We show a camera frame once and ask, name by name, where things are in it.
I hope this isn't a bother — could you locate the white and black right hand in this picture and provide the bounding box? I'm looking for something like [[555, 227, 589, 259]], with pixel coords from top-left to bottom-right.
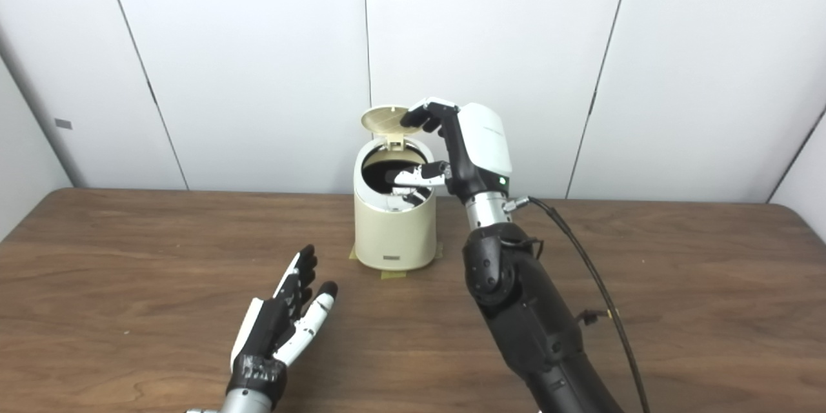
[[385, 97, 514, 202]]

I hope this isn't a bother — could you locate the white and black left hand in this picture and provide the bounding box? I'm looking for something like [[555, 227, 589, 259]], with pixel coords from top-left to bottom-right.
[[229, 245, 339, 408]]

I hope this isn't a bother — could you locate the cream round bin lid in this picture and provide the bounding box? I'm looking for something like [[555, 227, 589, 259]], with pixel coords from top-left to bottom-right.
[[361, 105, 414, 149]]

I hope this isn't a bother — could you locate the cream-colored round bin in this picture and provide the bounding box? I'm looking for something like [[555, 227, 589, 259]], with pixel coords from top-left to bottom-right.
[[353, 134, 438, 271]]

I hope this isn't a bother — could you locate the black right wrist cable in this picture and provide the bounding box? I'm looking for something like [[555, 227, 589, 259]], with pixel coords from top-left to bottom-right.
[[503, 197, 651, 413]]

